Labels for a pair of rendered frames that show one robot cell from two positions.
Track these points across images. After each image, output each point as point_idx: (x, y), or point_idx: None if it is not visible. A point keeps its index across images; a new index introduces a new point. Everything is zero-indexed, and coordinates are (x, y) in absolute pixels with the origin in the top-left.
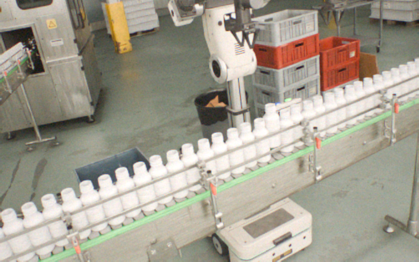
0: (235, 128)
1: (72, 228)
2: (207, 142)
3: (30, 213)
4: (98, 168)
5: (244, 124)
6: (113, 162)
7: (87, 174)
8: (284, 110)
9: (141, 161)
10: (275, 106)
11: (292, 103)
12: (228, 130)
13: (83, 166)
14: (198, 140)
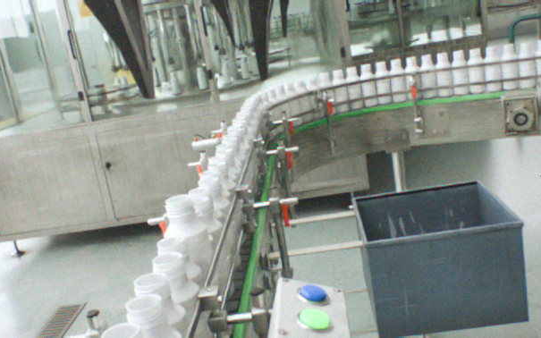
0: (200, 193)
1: (200, 153)
2: (201, 177)
3: (232, 124)
4: (490, 207)
5: (207, 203)
6: (501, 216)
7: (484, 206)
8: (180, 244)
9: (229, 146)
10: (284, 279)
11: (274, 319)
12: (207, 189)
13: (481, 186)
14: (217, 170)
